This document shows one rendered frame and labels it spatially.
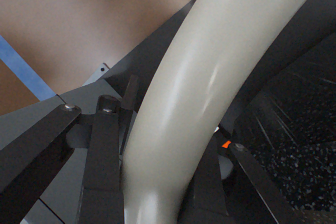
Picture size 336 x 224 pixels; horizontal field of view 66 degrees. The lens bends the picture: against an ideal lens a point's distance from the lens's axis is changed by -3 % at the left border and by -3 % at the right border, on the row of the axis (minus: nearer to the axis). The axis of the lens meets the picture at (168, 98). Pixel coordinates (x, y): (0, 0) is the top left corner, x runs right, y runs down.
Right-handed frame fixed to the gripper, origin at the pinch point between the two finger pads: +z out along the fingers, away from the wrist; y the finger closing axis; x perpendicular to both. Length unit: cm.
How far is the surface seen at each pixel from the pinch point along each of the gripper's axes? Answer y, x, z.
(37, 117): -26, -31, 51
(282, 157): 31.0, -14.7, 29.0
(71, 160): -14, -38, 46
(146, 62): 0, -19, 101
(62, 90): -37, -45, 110
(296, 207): 33.5, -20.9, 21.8
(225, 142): 42, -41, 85
